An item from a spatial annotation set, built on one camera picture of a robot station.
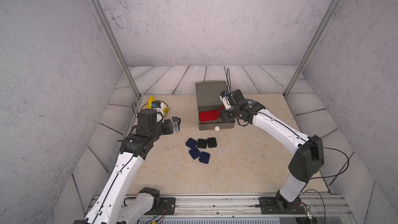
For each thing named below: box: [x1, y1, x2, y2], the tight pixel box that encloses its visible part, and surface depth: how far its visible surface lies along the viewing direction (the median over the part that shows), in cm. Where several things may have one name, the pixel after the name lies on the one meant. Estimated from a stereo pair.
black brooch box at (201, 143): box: [196, 138, 207, 149], surface depth 95 cm
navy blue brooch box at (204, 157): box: [199, 151, 211, 164], surface depth 91 cm
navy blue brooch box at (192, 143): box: [185, 137, 201, 153], surface depth 95 cm
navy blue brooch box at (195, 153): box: [189, 146, 201, 160], surface depth 92 cm
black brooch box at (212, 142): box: [207, 137, 218, 148], surface depth 95 cm
